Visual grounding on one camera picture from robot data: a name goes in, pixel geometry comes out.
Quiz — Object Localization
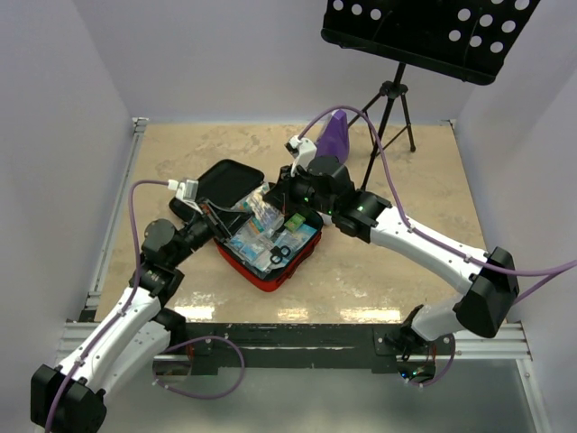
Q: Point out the aluminium frame rail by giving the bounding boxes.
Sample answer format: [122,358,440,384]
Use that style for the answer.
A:
[33,117,150,433]

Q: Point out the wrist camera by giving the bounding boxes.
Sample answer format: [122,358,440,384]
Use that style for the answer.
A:
[168,178,201,213]
[285,135,317,177]

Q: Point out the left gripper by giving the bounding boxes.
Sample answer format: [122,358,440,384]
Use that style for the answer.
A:
[169,198,254,268]

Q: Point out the green small box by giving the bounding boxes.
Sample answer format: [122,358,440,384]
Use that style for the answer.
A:
[284,213,306,232]

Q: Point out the black handled scissors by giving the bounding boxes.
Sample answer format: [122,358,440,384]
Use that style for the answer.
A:
[270,245,291,264]

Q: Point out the purple metronome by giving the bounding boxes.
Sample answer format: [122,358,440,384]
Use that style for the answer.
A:
[316,109,350,163]

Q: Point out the bandage packets pile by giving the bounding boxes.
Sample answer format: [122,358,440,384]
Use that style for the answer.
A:
[233,183,284,238]

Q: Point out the blue pouch packet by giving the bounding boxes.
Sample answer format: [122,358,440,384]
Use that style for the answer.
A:
[278,224,318,253]

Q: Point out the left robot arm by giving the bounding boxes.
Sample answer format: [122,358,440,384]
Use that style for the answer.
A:
[31,201,252,432]

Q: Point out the red black medicine case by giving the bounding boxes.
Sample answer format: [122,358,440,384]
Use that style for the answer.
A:
[169,160,323,292]

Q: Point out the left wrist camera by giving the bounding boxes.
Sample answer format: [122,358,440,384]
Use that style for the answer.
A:
[168,178,201,213]

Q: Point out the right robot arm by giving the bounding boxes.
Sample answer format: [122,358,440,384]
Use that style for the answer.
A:
[265,156,519,355]

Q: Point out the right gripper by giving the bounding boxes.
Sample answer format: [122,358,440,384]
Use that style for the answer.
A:
[265,162,337,217]

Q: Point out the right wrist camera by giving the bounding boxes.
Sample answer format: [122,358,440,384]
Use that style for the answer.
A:
[285,135,317,177]

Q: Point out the black music stand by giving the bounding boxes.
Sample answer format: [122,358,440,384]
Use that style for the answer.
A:
[319,0,541,190]

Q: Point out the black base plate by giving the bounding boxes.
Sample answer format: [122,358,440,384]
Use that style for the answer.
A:
[152,321,452,375]

